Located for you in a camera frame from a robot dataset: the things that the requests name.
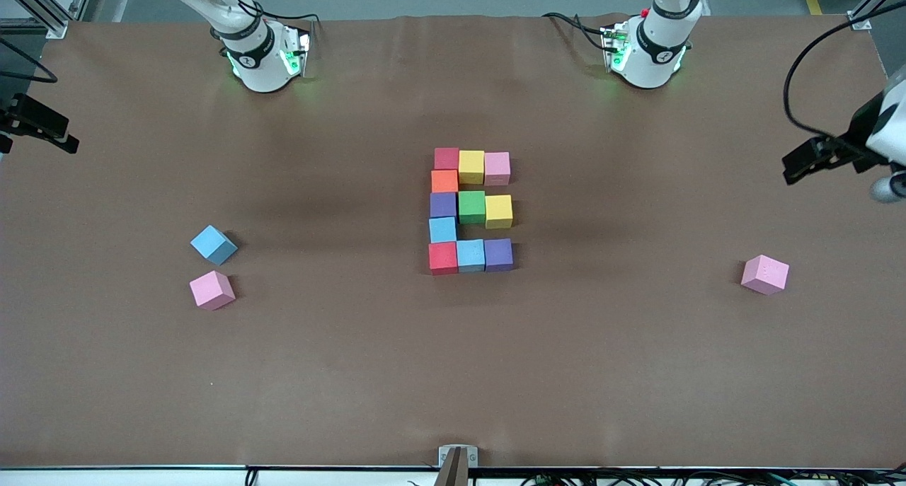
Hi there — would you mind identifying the brown table mat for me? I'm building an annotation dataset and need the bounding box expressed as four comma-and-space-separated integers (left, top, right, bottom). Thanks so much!
0, 13, 906, 469

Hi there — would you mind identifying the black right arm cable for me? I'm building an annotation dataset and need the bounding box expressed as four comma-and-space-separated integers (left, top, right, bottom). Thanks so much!
0, 37, 57, 85

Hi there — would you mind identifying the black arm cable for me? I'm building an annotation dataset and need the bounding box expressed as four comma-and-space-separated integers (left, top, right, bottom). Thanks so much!
0, 37, 57, 85
782, 1, 906, 141

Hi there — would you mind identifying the yellow foam cube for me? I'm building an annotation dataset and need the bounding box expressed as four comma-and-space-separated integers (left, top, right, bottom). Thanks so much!
459, 150, 486, 185
485, 195, 514, 230

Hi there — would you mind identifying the black base cable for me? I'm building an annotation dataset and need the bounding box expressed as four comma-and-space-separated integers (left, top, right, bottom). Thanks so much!
234, 0, 323, 33
542, 11, 611, 52

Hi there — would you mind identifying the black left base cable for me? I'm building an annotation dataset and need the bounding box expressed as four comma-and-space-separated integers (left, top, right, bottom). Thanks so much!
542, 11, 611, 52

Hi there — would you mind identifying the green foam cube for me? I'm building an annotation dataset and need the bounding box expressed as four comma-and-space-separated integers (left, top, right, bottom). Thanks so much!
459, 190, 488, 225

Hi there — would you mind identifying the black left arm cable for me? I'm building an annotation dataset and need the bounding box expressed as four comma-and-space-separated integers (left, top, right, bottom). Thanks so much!
782, 1, 906, 141

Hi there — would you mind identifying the aluminium frame profile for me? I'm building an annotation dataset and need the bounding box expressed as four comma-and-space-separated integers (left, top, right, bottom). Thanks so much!
0, 0, 96, 40
847, 0, 906, 31

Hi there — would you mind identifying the black right base cable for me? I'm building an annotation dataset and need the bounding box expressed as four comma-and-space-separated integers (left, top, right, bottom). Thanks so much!
234, 0, 323, 33

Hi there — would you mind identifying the pink dotted foam cube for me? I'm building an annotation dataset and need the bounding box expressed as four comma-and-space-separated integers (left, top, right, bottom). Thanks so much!
740, 254, 791, 296

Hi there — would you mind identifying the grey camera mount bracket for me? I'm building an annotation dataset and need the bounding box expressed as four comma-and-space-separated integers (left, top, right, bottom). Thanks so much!
438, 445, 479, 486

